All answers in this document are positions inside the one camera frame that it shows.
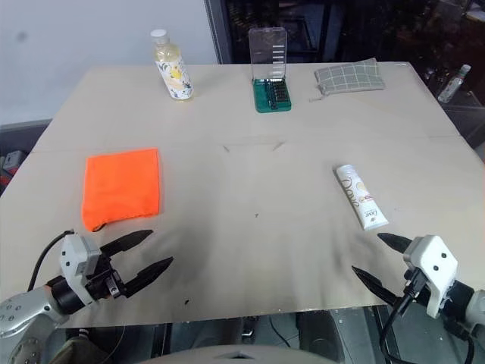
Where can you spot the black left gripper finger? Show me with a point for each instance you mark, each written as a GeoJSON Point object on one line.
{"type": "Point", "coordinates": [149, 275]}
{"type": "Point", "coordinates": [127, 240]}

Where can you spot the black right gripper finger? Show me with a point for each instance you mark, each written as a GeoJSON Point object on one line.
{"type": "Point", "coordinates": [373, 282]}
{"type": "Point", "coordinates": [392, 242]}

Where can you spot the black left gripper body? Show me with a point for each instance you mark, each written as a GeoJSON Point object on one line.
{"type": "Point", "coordinates": [103, 280]}

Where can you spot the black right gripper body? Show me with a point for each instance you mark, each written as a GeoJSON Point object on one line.
{"type": "Point", "coordinates": [415, 286]}

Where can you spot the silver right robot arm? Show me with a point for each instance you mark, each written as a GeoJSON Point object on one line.
{"type": "Point", "coordinates": [468, 312]}

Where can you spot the white Dove lotion tube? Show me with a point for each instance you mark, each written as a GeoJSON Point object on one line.
{"type": "Point", "coordinates": [360, 195]}

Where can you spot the red and black device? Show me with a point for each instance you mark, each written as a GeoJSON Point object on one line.
{"type": "Point", "coordinates": [9, 165]}

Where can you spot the small clear plastic bottle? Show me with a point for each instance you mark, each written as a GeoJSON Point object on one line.
{"type": "Point", "coordinates": [451, 85]}

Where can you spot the grey checked fabric pouch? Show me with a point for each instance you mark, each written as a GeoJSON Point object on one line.
{"type": "Point", "coordinates": [348, 77]}

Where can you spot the yellow floral drink bottle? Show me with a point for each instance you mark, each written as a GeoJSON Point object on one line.
{"type": "Point", "coordinates": [174, 70]}

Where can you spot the green screwdriver bit case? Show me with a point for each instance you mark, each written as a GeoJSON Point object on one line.
{"type": "Point", "coordinates": [271, 76]}

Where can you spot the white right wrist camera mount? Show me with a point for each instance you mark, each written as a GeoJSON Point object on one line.
{"type": "Point", "coordinates": [432, 265]}

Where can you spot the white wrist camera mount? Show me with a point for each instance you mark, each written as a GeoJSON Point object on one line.
{"type": "Point", "coordinates": [76, 258]}
{"type": "Point", "coordinates": [432, 265]}

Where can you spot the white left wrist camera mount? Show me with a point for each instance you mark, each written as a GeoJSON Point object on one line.
{"type": "Point", "coordinates": [76, 258]}

